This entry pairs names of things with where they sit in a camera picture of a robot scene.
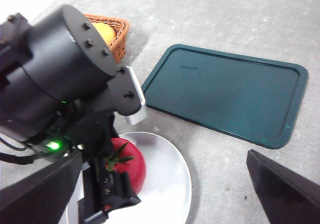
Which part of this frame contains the pale grey round plate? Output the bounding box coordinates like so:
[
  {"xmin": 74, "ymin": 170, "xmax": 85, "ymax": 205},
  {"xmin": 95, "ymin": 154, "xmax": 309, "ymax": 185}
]
[{"xmin": 66, "ymin": 131, "xmax": 193, "ymax": 224}]

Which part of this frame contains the dark rectangular tray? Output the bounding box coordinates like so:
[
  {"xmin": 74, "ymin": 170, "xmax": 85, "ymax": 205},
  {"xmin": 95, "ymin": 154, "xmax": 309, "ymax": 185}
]
[{"xmin": 141, "ymin": 43, "xmax": 309, "ymax": 150}]

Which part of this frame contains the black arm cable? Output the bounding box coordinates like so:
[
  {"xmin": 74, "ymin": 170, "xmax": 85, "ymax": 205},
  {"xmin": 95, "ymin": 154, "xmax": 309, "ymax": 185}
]
[{"xmin": 0, "ymin": 136, "xmax": 36, "ymax": 165}]

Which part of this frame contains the red toy tomato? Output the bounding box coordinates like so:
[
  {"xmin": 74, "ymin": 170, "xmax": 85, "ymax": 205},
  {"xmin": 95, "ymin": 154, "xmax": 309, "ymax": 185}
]
[{"xmin": 104, "ymin": 137, "xmax": 147, "ymax": 197}]

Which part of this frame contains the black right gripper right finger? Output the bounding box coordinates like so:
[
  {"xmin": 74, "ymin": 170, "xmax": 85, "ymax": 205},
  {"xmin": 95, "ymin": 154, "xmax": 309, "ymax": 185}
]
[{"xmin": 246, "ymin": 149, "xmax": 320, "ymax": 224}]

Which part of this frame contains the pale grey left camera box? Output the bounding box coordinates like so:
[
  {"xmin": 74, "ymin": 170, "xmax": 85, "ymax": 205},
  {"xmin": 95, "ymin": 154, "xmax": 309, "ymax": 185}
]
[{"xmin": 124, "ymin": 65, "xmax": 148, "ymax": 125}]

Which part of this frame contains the yellow-orange toy potato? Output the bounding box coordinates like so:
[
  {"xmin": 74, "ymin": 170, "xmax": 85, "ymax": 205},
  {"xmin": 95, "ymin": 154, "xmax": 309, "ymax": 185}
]
[{"xmin": 91, "ymin": 22, "xmax": 117, "ymax": 49}]

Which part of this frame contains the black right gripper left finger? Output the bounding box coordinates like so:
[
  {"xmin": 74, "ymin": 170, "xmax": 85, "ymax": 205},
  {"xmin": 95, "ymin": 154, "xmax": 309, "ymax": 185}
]
[{"xmin": 0, "ymin": 149, "xmax": 84, "ymax": 224}]

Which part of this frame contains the brown woven wicker basket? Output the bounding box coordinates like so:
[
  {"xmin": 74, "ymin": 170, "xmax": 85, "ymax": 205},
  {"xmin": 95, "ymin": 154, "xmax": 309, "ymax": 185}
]
[{"xmin": 83, "ymin": 13, "xmax": 131, "ymax": 64}]

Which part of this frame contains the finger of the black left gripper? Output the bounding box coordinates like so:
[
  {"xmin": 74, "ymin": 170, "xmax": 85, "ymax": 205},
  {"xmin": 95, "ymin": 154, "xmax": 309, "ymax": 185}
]
[
  {"xmin": 77, "ymin": 171, "xmax": 142, "ymax": 224},
  {"xmin": 82, "ymin": 114, "xmax": 116, "ymax": 160}
]

